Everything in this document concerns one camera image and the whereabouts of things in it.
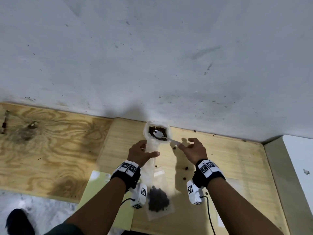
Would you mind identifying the person's left hand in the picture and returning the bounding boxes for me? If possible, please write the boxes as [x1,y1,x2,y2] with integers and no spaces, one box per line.
[127,140,161,168]

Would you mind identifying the person's right hand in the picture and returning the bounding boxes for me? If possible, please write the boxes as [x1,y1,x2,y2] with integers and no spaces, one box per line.
[178,137,208,166]

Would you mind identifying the clear zip plastic bag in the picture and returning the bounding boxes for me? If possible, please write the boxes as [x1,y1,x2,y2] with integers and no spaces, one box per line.
[143,138,162,180]
[144,167,176,221]

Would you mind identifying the metal spoon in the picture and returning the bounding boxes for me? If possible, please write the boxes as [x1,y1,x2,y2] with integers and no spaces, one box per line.
[152,129,183,146]

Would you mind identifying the brown coffee beans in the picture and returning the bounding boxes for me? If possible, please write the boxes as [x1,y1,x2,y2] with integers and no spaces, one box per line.
[148,126,168,140]

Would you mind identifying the stack of plastic bags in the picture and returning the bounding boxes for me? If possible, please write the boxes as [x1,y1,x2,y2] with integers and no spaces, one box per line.
[216,178,243,228]

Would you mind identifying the person's right forearm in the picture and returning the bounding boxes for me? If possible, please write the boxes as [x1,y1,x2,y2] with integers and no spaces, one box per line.
[207,177,284,235]

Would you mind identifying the person's left forearm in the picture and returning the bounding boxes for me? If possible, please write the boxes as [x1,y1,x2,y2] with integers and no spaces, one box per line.
[65,177,127,235]

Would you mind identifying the person's dark green shirt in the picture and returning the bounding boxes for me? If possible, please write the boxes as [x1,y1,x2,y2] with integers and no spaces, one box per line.
[44,222,85,235]

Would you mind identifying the translucent plastic bowl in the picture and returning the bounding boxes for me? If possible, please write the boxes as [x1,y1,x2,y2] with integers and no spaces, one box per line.
[142,120,171,144]

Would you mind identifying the black left wristband with markers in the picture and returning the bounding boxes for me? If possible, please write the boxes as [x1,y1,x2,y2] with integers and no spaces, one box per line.
[110,160,142,191]

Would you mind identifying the black wristband with markers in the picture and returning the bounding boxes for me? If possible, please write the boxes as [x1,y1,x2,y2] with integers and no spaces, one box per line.
[110,160,142,191]
[192,159,226,189]

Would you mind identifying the black right wristband with markers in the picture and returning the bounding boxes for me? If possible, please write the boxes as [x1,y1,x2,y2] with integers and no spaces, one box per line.
[192,159,226,189]

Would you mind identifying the yellow-green backing sheet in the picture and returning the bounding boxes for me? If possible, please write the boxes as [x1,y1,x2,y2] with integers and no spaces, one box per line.
[76,170,135,230]

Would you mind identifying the plywood board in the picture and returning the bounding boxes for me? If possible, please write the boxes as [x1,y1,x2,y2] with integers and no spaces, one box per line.
[0,102,114,203]

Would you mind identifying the white table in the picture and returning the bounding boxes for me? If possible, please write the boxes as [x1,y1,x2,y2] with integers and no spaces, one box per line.
[263,135,313,235]

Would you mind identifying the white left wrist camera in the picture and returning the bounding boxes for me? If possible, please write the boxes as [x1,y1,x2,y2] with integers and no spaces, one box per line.
[131,182,148,210]

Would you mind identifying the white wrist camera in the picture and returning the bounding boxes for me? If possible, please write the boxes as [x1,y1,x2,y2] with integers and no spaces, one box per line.
[186,180,205,205]
[131,182,148,210]

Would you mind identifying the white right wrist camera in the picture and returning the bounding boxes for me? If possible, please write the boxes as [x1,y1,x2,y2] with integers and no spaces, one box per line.
[186,180,205,205]

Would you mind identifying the black right camera cable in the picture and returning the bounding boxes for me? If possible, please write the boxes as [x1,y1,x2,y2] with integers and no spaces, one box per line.
[200,196,217,235]

